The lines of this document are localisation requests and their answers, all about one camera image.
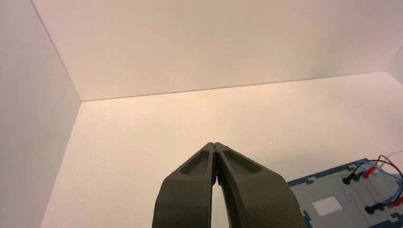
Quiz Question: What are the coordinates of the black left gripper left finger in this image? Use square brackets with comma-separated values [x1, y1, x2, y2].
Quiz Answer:
[152, 142, 217, 228]

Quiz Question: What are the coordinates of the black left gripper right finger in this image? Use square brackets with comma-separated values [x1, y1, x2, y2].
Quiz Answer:
[215, 142, 307, 228]

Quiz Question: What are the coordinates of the blue and grey task box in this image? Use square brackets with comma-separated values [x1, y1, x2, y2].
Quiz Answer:
[287, 158, 403, 228]

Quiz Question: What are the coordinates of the black jumper cable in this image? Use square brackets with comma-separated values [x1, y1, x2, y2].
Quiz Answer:
[342, 160, 403, 216]

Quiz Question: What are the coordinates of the blue jumper cable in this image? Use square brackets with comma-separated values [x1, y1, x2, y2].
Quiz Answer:
[352, 160, 403, 211]

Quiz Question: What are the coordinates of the red jumper cable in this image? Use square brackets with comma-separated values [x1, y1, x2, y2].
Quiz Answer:
[361, 155, 403, 209]

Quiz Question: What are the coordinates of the white jumper cable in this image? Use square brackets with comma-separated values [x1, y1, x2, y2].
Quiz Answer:
[376, 150, 403, 167]

